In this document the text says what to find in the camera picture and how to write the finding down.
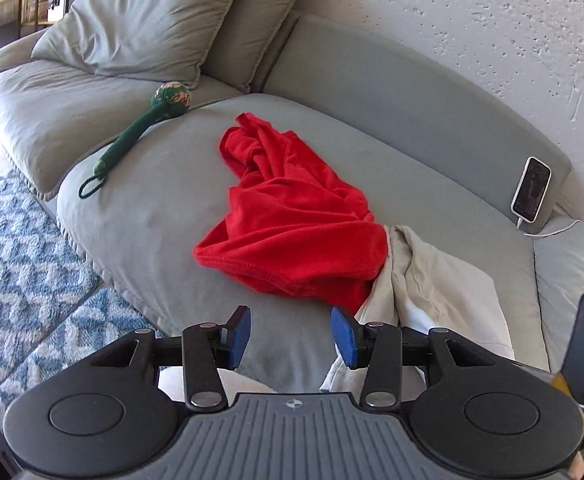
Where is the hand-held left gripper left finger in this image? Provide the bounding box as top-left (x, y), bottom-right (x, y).
top-left (92, 305), bottom-right (252, 411)

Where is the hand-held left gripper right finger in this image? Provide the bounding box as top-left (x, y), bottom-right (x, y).
top-left (331, 306), bottom-right (498, 411)

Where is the red garment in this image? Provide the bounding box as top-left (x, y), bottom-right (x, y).
top-left (193, 112), bottom-right (390, 313)

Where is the beige hoodie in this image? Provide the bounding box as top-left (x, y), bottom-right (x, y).
top-left (319, 225), bottom-right (515, 393)

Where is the grey-green side cushion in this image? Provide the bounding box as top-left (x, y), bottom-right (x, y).
top-left (533, 220), bottom-right (584, 373)

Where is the grey sofa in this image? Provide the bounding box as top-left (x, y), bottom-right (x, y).
top-left (0, 0), bottom-right (584, 396)

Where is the blue white patterned rug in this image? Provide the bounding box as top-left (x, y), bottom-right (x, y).
top-left (0, 170), bottom-right (103, 386)
top-left (0, 287), bottom-right (168, 411)

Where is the white smartphone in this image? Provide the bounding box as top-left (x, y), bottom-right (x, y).
top-left (511, 156), bottom-right (553, 223)

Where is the green massage hammer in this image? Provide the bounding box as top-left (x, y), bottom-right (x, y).
top-left (78, 82), bottom-right (192, 198)

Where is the grey pillow with piped edge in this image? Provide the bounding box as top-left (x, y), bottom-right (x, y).
top-left (194, 0), bottom-right (320, 95)

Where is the large grey pillow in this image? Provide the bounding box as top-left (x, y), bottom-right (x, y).
top-left (31, 0), bottom-right (253, 91)

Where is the white charging cable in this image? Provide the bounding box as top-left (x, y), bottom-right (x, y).
top-left (517, 216), bottom-right (584, 237)

